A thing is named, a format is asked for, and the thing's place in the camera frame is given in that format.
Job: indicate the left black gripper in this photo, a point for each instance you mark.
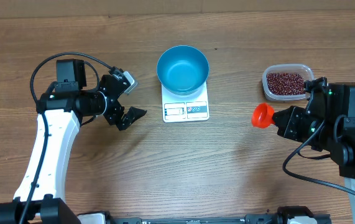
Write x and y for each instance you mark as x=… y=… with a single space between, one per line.
x=128 y=118

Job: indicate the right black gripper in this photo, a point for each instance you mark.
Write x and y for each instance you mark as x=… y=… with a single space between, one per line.
x=293 y=121

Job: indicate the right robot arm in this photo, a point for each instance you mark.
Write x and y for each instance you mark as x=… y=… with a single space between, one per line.
x=339 y=99

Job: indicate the white digital kitchen scale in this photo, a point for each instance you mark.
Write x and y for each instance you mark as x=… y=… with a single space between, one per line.
x=185 y=108

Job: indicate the red scoop with blue handle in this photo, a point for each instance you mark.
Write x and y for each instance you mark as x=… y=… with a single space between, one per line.
x=262 y=116

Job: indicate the blue metal bowl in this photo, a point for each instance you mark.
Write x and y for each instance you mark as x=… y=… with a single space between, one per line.
x=183 y=69

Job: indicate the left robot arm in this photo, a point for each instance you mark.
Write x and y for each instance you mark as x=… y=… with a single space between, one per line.
x=61 y=110

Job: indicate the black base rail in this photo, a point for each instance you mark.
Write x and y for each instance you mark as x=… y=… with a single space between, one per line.
x=283 y=215

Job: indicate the clear plastic food container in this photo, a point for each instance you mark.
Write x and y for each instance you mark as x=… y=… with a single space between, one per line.
x=300 y=69

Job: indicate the red beans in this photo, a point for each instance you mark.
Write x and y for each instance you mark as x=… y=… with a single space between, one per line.
x=285 y=83

